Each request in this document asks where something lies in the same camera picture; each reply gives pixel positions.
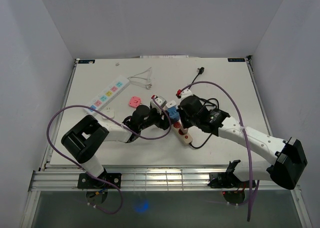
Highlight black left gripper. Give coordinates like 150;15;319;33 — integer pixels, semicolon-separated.
139;106;175;131

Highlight pink plug adapter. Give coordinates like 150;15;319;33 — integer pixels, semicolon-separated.
128;96;142;108

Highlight blue cube socket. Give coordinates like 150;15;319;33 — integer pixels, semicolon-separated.
167;107;180;124

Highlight white usb charger plug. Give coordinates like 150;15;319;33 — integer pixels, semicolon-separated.
165;100;177;109

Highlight beige red power strip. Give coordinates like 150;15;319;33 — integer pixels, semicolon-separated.
172;121;193;146

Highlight white multicolour power strip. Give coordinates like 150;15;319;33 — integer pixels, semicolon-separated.
84;75;130;116

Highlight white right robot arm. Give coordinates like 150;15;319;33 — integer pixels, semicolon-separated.
178;95;308;190

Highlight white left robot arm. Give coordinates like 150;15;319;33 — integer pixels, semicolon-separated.
61;105;172;188

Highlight small white plug adapter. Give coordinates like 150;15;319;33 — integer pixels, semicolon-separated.
102;107;115;119

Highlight papers at back edge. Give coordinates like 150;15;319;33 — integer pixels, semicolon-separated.
139;55;197;59

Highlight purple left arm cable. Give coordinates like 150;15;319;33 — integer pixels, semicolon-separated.
46;99;173;215

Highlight black power cord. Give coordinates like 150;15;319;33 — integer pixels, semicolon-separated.
187;66;222;149

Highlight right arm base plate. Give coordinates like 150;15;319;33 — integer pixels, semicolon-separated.
208;172;250;189

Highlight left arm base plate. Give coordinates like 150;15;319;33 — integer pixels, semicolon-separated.
77;173;122;189

